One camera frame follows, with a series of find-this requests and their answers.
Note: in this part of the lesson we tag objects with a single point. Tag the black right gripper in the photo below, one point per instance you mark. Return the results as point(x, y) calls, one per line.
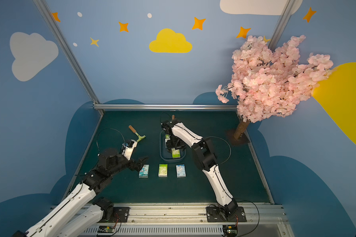
point(174, 146)

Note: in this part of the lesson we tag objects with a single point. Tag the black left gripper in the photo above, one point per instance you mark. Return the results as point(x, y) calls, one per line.
point(135, 163)

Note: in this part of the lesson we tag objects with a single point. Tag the teal red patterned tissue pack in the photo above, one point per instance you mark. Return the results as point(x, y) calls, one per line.
point(144, 172)

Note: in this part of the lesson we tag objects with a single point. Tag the blue star tissue pack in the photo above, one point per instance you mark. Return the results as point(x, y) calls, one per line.
point(181, 171)

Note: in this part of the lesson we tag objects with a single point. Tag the green white tissue pack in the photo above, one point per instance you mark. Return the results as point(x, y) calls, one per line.
point(163, 170)

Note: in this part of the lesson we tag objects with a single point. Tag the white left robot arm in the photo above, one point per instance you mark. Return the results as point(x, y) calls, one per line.
point(61, 221)

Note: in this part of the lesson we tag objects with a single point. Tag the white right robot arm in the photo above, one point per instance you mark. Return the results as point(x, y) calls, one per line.
point(204, 157)

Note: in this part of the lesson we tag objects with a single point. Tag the blue plastic storage box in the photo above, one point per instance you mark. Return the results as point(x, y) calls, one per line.
point(166, 154)

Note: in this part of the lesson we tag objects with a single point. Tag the left green circuit board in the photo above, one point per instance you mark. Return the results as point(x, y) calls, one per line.
point(106, 230)

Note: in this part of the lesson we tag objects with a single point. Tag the green circuit board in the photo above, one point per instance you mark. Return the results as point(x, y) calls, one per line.
point(106, 230)
point(229, 231)

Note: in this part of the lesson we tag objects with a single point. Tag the right green circuit board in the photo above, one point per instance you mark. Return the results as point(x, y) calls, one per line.
point(229, 231)

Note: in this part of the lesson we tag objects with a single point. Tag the pink artificial blossom tree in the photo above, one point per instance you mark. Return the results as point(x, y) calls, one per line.
point(269, 83)

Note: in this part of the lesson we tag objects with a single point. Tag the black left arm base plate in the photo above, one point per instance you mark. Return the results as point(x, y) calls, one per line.
point(119, 214)

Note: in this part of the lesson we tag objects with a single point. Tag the left floor frame rail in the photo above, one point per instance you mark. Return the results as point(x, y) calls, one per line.
point(75, 175)

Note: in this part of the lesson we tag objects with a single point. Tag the floor frame rail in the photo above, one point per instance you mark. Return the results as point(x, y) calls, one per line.
point(259, 169)
point(75, 175)

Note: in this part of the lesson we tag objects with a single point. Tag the aluminium back frame rail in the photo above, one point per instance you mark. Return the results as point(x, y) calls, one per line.
point(162, 107)

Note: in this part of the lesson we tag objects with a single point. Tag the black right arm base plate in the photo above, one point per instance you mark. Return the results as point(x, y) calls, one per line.
point(215, 214)

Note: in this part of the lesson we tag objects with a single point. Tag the right floor frame rail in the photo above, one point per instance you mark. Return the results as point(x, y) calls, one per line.
point(259, 169)

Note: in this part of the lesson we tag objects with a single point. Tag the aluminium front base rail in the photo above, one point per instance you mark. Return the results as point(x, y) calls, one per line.
point(189, 219)

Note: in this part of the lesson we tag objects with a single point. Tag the aluminium left corner post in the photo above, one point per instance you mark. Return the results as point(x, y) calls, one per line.
point(48, 17)

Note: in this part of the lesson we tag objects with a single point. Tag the aluminium corner post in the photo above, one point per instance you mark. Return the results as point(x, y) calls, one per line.
point(281, 24)
point(48, 17)

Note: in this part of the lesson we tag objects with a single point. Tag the aluminium right corner post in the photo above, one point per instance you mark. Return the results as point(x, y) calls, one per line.
point(281, 24)

